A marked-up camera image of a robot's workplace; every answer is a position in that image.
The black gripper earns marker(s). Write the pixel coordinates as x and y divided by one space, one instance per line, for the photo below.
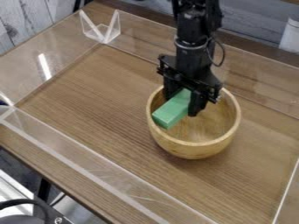
187 70

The white cylindrical container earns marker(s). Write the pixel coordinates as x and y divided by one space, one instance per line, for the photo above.
289 38

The light wooden bowl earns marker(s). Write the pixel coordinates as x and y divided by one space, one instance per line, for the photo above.
196 137

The clear acrylic tray walls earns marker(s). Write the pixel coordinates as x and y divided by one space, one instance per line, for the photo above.
73 89

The green rectangular block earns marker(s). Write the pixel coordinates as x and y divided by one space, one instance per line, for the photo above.
173 110

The black table leg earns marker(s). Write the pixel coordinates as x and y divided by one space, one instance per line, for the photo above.
44 189

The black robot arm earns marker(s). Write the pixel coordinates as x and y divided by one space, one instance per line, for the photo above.
197 19

